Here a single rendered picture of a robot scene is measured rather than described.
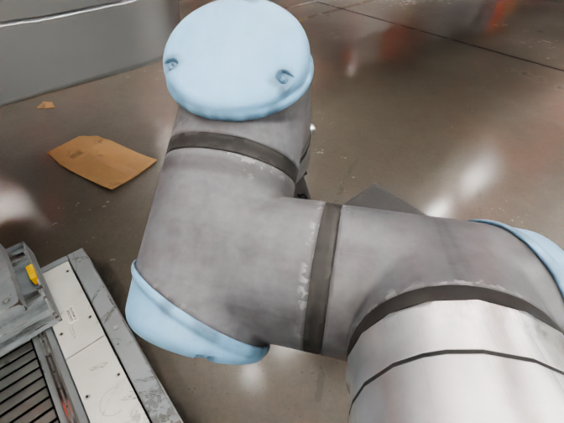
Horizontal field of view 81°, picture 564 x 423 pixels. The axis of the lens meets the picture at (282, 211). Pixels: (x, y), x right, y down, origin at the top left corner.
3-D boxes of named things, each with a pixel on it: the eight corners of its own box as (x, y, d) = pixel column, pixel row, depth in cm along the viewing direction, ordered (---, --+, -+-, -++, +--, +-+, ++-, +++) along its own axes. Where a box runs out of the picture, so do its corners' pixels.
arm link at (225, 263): (291, 394, 15) (331, 141, 18) (71, 341, 17) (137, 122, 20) (307, 357, 24) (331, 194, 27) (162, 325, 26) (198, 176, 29)
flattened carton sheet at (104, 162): (93, 134, 203) (91, 129, 200) (157, 161, 183) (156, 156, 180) (46, 159, 185) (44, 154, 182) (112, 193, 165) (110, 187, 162)
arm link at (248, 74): (130, 112, 18) (174, -34, 21) (201, 183, 30) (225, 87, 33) (297, 133, 17) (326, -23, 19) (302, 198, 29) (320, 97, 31)
